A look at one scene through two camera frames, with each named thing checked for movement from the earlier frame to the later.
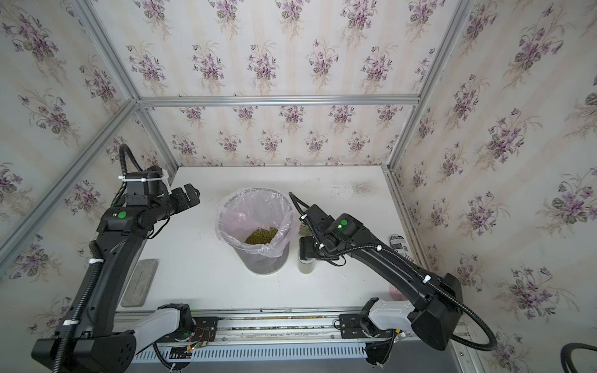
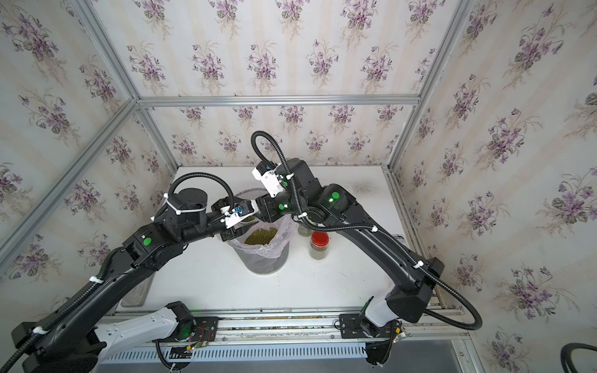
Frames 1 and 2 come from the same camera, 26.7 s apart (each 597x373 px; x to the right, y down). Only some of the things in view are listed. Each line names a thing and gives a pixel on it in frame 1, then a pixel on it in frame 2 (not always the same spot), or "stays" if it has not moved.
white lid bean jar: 306,268 → 248,221
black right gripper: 305,248 → 266,204
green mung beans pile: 261,236 stays
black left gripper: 181,203 → 233,231
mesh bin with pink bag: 259,224 stays
